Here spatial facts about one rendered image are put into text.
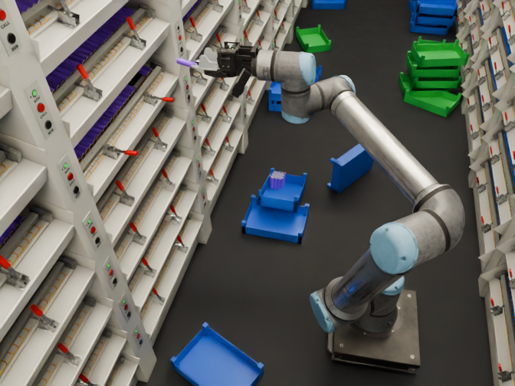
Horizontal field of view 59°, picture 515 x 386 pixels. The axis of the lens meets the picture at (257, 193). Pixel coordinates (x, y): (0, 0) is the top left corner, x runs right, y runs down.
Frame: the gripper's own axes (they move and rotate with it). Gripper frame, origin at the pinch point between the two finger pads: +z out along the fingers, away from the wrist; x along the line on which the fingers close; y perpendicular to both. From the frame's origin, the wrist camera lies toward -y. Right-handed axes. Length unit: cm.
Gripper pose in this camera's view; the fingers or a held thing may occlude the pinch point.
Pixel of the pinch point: (197, 66)
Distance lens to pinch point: 149.7
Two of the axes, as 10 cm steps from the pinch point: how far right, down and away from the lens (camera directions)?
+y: -0.6, -7.1, -7.0
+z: -9.7, -1.3, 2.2
